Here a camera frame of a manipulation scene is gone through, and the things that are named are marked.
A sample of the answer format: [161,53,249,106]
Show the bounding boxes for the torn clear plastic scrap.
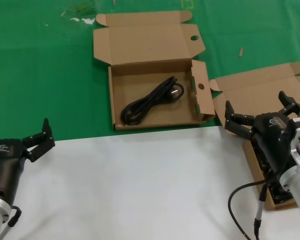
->
[61,3,97,26]

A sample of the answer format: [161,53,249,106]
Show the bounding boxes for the green table cloth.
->
[0,0,300,146]

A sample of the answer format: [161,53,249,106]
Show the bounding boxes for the open brown cardboard box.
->
[92,10,216,132]
[208,62,300,211]

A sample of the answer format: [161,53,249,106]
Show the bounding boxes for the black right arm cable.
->
[227,174,282,240]

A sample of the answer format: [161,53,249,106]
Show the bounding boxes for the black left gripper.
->
[0,117,56,203]

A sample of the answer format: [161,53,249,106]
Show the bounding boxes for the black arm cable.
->
[227,174,282,240]
[0,204,23,240]

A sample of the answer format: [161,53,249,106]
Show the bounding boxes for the black power cable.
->
[120,76,185,126]

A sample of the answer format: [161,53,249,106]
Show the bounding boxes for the grey right arm cable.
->
[252,183,269,240]

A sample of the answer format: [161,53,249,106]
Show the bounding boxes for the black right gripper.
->
[224,91,300,176]

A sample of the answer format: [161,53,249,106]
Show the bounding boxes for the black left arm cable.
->
[0,204,23,240]

